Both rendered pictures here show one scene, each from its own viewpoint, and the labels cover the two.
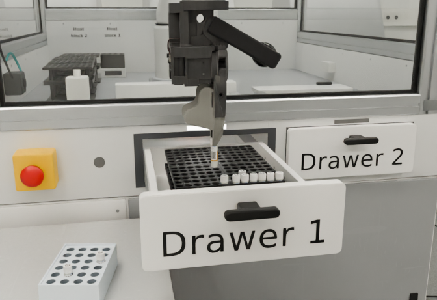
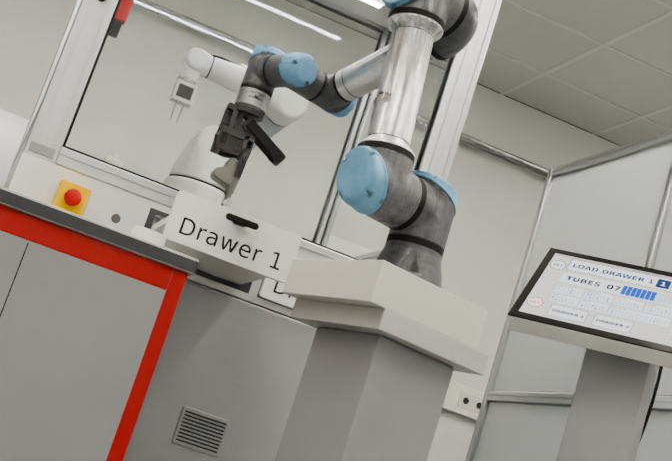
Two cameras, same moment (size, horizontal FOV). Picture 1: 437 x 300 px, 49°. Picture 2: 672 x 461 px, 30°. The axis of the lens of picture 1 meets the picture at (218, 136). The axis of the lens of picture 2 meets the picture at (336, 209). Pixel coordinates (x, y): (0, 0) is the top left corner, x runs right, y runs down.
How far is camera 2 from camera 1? 2.15 m
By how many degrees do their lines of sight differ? 28
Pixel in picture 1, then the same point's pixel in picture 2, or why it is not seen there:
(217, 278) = (170, 364)
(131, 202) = not seen: hidden behind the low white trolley
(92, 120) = (124, 183)
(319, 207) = (282, 245)
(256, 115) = not seen: hidden behind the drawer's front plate
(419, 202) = not seen: hidden behind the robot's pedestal
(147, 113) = (167, 196)
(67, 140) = (99, 191)
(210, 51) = (244, 136)
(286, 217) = (260, 242)
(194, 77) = (229, 148)
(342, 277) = (280, 416)
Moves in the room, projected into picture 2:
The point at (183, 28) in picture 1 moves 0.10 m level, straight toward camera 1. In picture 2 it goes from (232, 119) to (239, 108)
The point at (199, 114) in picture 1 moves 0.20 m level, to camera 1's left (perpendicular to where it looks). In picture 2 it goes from (224, 172) to (138, 142)
